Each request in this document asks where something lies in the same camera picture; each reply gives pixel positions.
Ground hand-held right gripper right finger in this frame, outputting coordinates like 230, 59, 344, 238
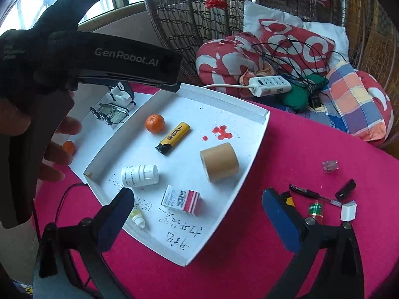
262, 188, 365, 299

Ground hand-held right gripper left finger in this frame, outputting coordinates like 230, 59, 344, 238
33, 188, 135, 299

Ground black pen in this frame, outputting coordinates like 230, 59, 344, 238
289, 184, 343, 207

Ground white charger cube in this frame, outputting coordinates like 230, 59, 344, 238
340, 201, 357, 222

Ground black charger plug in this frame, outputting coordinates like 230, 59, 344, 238
335, 179, 357, 201

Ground white cardboard tray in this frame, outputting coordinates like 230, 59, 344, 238
83, 82, 271, 267

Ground person's left hand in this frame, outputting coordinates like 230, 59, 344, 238
37, 116, 83, 182

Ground small eye drop bottle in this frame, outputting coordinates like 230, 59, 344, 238
130, 209, 147, 229

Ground cat shaped phone holder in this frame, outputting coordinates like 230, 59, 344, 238
106, 82, 136, 108

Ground white pill bottle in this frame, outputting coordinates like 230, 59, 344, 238
121, 164, 159, 188

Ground red white medicine box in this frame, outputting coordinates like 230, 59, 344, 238
160, 185, 201, 217

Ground pink tablecloth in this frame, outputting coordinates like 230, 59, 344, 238
33, 84, 399, 299

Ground brown wicker hanging chair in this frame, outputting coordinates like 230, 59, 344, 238
143, 0, 399, 156

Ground brown tape roll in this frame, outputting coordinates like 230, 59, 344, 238
199, 142, 240, 183

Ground yellow lighter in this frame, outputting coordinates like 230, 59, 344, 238
155, 122, 191, 155

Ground big red white pillow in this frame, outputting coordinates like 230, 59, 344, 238
196, 33, 269, 98

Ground window with grille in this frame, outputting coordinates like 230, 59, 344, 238
0, 0, 150, 35

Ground blue checked cushion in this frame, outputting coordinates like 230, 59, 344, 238
274, 98, 348, 131

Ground black power adapter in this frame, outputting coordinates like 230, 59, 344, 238
308, 92, 323, 109

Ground green cloth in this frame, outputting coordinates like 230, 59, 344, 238
282, 75, 329, 111

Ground white power strip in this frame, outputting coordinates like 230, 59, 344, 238
202, 75, 292, 98

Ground plaid pillow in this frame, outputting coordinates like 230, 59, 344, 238
321, 60, 394, 142

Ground round red white pillow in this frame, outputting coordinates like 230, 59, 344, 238
355, 70, 395, 141

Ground flat red white pillow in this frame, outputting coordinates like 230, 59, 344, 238
258, 19, 335, 77

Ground thin black cable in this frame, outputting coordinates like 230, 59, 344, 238
31, 183, 89, 243

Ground black frame glasses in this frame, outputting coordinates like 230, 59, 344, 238
90, 103, 130, 126

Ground black cables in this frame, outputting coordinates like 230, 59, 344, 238
251, 36, 350, 100

